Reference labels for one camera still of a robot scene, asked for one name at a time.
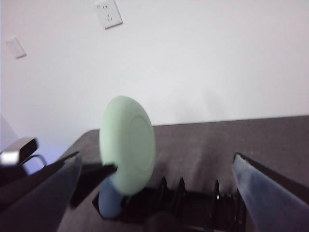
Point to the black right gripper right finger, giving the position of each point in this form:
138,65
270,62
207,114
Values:
272,200

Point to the pale blue round plate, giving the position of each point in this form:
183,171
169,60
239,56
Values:
108,203

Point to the black plastic plate rack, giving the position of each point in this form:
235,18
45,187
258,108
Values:
193,200

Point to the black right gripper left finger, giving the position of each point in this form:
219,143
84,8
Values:
36,205

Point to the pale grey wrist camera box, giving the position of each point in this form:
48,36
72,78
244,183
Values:
14,154

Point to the pale green round plate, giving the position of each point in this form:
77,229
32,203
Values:
125,140

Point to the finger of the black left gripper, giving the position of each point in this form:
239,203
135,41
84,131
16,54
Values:
89,178

